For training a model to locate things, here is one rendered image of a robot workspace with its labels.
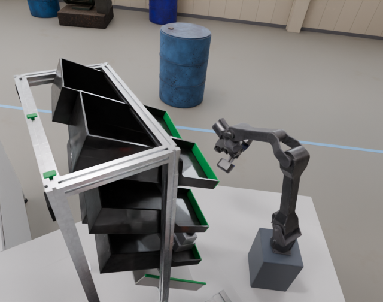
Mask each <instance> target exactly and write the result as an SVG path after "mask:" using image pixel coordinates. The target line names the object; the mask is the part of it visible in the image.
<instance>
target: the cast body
mask: <svg viewBox="0 0 383 302"><path fill-rule="evenodd" d="M196 239H197V235H196V233H174V239H173V247H172V248H173V250H174V252H180V251H183V250H189V249H192V247H193V246H194V245H195V244H196V242H195V240H196Z"/></svg>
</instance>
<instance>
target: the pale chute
mask: <svg viewBox="0 0 383 302"><path fill-rule="evenodd" d="M132 274H133V279H134V282H135V285H142V286H153V287H159V279H160V273H159V272H158V270H157V269H156V268H155V269H148V270H136V271H132ZM204 285H206V282H198V281H194V280H193V278H192V276H191V273H190V270H189V268H188V265H186V266H179V267H171V276H170V284H169V288H171V289H183V290H189V291H197V290H198V289H200V288H201V287H203V286H204Z"/></svg>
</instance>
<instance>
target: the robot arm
mask: <svg viewBox="0 0 383 302"><path fill-rule="evenodd" d="M212 129H213V130H214V131H215V133H216V134H217V135H218V137H219V139H218V141H217V142H216V144H215V146H214V150H215V151H216V152H218V153H221V152H223V151H224V152H225V154H229V155H230V156H229V158H228V159H227V160H225V159H224V158H221V159H220V160H219V162H218V163H217V167H218V168H220V169H221V170H223V171H224V172H226V173H227V174H228V173H230V172H231V171H232V169H233V168H234V165H233V164H232V162H233V161H234V160H235V158H236V159H238V158H239V156H240V154H241V153H242V152H244V151H245V150H246V149H247V148H248V147H249V146H250V144H251V143H252V141H253V140H254V141H262V142H267V143H270V144H271V145H272V148H273V154H274V155H275V157H276V158H277V160H279V167H280V169H281V171H282V172H283V174H284V177H283V183H282V193H281V202H280V208H279V210H278V211H276V212H275V213H273V214H272V222H271V223H272V228H273V237H271V238H270V239H271V241H270V244H271V247H272V251H273V253H276V254H281V255H291V248H292V247H293V245H294V244H295V242H296V241H295V239H297V238H299V237H300V236H301V235H302V233H301V231H300V227H299V218H298V216H297V214H296V212H295V210H296V203H297V195H298V190H299V183H300V177H301V175H302V173H303V172H304V170H305V169H306V167H307V165H308V162H309V159H310V154H309V152H308V151H307V150H306V149H305V148H304V147H303V145H302V144H301V143H300V142H299V141H298V140H297V139H295V138H293V137H291V136H289V135H288V134H287V133H286V132H285V131H284V130H283V129H269V128H255V127H252V126H250V125H249V124H247V123H239V124H236V125H233V126H229V125H228V124H227V123H226V121H225V119H224V118H221V119H219V121H217V122H216V123H215V124H214V125H213V126H212ZM280 142H282V143H284V144H286V145H287V146H289V147H291V148H292V149H289V150H286V151H285V152H284V151H283V150H282V148H281V145H280Z"/></svg>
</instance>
